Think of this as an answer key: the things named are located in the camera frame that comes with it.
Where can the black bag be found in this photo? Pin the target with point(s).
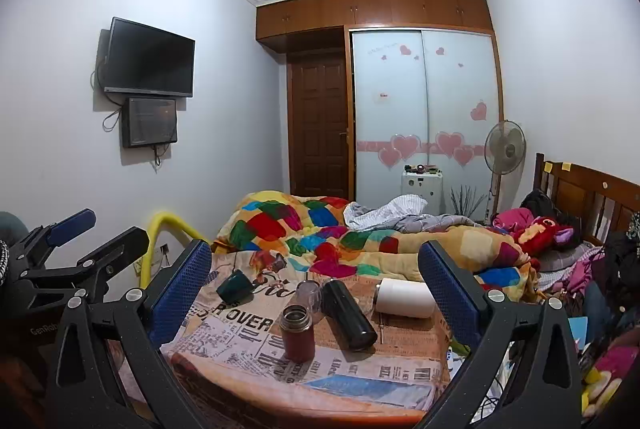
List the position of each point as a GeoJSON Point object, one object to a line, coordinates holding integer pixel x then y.
{"type": "Point", "coordinates": [537, 204]}

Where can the sliding wardrobe with pink hearts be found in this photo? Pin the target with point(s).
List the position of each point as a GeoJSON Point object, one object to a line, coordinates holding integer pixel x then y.
{"type": "Point", "coordinates": [425, 109]}

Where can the standing electric fan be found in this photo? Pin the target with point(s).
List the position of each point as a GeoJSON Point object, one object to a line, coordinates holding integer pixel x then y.
{"type": "Point", "coordinates": [505, 149]}

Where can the pink cloth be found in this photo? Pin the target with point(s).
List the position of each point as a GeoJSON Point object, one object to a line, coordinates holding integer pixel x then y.
{"type": "Point", "coordinates": [512, 221]}

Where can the newspaper print tablecloth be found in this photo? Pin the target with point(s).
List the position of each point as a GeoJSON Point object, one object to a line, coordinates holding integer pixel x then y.
{"type": "Point", "coordinates": [350, 384]}

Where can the brown wooden door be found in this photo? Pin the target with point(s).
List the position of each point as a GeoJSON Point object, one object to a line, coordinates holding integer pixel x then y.
{"type": "Point", "coordinates": [320, 124]}

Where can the dry potted plant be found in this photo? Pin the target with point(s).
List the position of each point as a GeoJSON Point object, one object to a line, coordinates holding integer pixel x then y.
{"type": "Point", "coordinates": [467, 206]}

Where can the clear glass cup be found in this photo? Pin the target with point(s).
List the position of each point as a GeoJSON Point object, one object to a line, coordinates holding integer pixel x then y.
{"type": "Point", "coordinates": [307, 296]}

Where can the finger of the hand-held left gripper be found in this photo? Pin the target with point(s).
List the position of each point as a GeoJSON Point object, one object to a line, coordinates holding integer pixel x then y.
{"type": "Point", "coordinates": [116, 250]}
{"type": "Point", "coordinates": [70, 227]}

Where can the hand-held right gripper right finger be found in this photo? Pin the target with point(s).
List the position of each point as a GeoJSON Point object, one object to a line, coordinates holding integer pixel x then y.
{"type": "Point", "coordinates": [451, 295]}

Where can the small white cabinet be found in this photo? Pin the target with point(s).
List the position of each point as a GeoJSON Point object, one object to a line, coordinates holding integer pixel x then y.
{"type": "Point", "coordinates": [422, 194]}

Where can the black thermos cup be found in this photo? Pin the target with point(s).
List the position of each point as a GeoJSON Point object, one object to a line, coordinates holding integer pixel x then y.
{"type": "Point", "coordinates": [350, 316]}

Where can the wall-mounted black television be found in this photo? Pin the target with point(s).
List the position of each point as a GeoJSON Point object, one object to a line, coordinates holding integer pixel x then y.
{"type": "Point", "coordinates": [150, 59]}

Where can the wooden bed headboard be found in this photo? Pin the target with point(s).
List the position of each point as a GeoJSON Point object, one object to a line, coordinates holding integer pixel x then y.
{"type": "Point", "coordinates": [590, 194]}

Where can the yellow plush toy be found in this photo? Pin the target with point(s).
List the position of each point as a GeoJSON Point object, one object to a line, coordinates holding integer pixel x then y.
{"type": "Point", "coordinates": [600, 389]}

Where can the yellow bent rail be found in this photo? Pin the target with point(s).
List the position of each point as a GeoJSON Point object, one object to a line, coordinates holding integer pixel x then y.
{"type": "Point", "coordinates": [160, 221]}

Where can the red plush toy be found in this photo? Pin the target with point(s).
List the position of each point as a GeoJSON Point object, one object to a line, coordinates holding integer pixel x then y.
{"type": "Point", "coordinates": [542, 231]}

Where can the red-brown thermos cup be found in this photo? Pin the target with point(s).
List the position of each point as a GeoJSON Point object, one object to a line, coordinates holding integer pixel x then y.
{"type": "Point", "coordinates": [297, 336]}

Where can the dark green cup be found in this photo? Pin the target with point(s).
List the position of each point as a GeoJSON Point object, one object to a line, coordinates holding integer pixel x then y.
{"type": "Point", "coordinates": [235, 286]}

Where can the pile of clothes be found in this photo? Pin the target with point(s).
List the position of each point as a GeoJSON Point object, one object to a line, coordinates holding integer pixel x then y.
{"type": "Point", "coordinates": [610, 269]}

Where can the colourful patchwork quilt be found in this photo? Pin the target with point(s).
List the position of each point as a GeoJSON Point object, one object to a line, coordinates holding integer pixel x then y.
{"type": "Point", "coordinates": [310, 234]}

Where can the small black wall monitor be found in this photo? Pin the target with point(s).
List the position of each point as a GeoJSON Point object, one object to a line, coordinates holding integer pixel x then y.
{"type": "Point", "coordinates": [150, 121]}

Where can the grey striped blanket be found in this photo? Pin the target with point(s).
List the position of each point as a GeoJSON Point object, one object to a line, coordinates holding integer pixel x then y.
{"type": "Point", "coordinates": [395, 211]}

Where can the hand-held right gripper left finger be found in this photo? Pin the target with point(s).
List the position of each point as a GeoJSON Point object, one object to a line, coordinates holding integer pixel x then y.
{"type": "Point", "coordinates": [181, 290]}

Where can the wooden overhead cabinet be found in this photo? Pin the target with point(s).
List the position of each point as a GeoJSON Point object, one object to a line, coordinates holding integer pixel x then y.
{"type": "Point", "coordinates": [370, 11]}

